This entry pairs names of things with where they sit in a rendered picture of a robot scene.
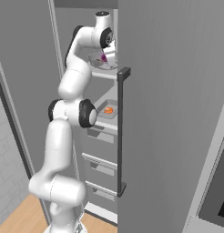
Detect grey fridge body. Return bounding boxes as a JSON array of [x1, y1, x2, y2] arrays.
[[47, 0, 119, 226]]

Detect grey meat container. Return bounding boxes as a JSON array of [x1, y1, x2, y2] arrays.
[[97, 97, 119, 120]]

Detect grey fridge door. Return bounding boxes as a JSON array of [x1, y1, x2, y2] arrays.
[[117, 0, 224, 233]]

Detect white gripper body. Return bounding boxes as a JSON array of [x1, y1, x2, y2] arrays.
[[103, 40, 118, 67]]

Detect clear vegetable container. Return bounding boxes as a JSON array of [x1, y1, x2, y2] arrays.
[[87, 50, 119, 72]]

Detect grey oven with black window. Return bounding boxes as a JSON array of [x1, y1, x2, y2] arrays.
[[180, 89, 224, 233]]

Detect dark grey door handle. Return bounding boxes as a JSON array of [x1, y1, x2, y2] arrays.
[[116, 66, 132, 198]]

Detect grey freezer door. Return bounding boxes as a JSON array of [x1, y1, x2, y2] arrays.
[[0, 0, 66, 222]]

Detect grey fridge drawer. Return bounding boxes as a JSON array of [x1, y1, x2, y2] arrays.
[[81, 152, 119, 177], [85, 180, 119, 202], [86, 125, 119, 146]]

